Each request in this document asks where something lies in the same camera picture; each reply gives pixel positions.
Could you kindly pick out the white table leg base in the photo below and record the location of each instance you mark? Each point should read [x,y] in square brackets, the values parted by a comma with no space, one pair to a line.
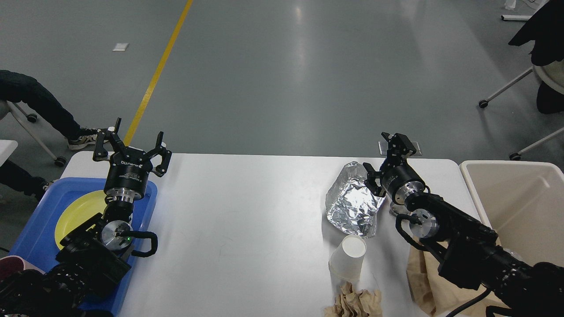
[521,18]

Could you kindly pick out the white paper cup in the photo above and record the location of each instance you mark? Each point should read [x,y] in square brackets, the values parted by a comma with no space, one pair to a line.
[347,259]

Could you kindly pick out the crushed red soda can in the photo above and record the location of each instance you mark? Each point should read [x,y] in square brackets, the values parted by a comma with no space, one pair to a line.
[397,209]

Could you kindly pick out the blue plastic tray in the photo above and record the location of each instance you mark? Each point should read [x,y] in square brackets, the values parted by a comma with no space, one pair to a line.
[36,244]

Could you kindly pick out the seated person beige sweater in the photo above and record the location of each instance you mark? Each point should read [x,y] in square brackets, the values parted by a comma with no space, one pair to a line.
[15,87]

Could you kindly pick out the pink mug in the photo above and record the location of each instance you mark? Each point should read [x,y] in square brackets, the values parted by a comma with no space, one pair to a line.
[13,264]

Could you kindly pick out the beige plastic waste bin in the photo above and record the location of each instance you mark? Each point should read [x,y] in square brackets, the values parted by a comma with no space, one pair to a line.
[523,201]

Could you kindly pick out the crumpled brown paper ball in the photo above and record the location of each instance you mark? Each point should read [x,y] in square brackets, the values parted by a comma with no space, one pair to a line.
[352,303]

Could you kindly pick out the brown paper bag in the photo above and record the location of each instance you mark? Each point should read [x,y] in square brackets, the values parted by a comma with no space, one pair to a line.
[433,294]

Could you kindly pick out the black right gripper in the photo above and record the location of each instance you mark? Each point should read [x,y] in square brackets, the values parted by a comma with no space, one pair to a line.
[397,179]

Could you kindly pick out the aluminium foil sheet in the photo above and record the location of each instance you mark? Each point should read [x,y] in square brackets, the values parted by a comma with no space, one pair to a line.
[350,206]

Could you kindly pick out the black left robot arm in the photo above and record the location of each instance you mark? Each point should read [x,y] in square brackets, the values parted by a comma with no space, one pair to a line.
[93,258]

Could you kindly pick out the yellow plastic plate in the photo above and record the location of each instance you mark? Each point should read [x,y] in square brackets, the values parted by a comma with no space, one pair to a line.
[77,213]

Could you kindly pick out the grey office chair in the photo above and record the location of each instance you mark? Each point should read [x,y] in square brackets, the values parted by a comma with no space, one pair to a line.
[21,117]

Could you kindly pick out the metal floor socket cover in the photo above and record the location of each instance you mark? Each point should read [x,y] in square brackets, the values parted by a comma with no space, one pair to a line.
[383,147]

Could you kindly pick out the white chair with black jacket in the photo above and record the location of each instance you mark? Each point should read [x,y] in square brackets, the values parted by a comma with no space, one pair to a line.
[545,28]

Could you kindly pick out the white desk corner left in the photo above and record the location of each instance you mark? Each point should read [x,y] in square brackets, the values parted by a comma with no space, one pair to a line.
[7,147]

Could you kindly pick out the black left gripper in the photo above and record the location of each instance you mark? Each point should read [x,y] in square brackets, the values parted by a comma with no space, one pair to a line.
[129,170]

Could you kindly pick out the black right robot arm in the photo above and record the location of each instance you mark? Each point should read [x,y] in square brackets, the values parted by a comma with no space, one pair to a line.
[465,249]

